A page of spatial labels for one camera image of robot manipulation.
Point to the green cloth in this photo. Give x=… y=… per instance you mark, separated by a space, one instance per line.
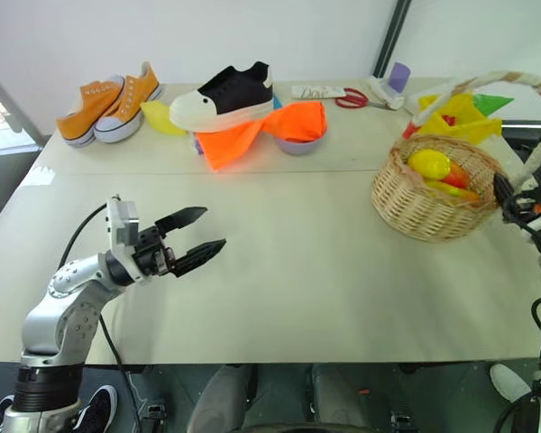
x=491 y=104

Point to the small red item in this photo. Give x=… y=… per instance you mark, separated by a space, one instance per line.
x=451 y=120

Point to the small blue item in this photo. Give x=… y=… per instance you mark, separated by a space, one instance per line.
x=277 y=101

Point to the white shoe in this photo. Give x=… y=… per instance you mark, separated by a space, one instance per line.
x=507 y=383

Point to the dark window frame post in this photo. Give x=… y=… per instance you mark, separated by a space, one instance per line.
x=390 y=36

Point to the purple cylinder cup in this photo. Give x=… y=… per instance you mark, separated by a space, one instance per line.
x=399 y=77

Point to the dark blue speckled shoe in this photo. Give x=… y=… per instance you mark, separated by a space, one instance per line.
x=97 y=406

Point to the orange cloth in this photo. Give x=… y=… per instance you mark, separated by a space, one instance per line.
x=234 y=140

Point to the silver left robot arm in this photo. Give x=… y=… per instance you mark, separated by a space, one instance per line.
x=67 y=315

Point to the grey bowl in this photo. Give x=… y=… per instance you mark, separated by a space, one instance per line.
x=299 y=147

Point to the orange red fruit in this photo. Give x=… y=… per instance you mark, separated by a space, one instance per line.
x=457 y=177

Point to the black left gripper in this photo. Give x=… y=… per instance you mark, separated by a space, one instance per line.
x=151 y=255

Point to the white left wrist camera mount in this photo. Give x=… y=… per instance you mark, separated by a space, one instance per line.
x=121 y=225

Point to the yellow cloth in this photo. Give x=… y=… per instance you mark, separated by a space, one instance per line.
x=469 y=124

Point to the white Dove box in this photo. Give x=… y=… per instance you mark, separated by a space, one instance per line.
x=318 y=92

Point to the yellow orange fruit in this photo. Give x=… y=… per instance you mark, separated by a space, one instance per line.
x=457 y=193

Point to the yellow lemon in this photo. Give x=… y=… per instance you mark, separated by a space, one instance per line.
x=428 y=163

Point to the black and white sneaker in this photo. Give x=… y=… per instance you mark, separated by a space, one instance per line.
x=234 y=90

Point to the orange canvas sneaker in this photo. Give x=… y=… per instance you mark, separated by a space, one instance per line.
x=131 y=97
x=85 y=113

